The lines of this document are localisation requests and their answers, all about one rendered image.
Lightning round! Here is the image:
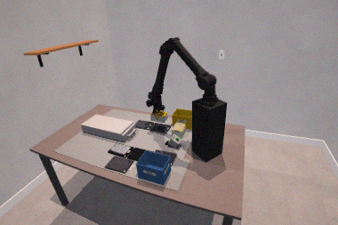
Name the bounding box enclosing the yellow open-top bin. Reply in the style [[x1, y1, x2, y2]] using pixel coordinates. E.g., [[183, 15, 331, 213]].
[[172, 108, 192, 130]]

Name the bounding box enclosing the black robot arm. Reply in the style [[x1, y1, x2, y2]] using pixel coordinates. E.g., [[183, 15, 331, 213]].
[[146, 37, 219, 108]]

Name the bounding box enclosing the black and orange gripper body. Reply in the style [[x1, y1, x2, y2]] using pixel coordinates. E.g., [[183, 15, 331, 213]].
[[152, 101, 165, 114]]

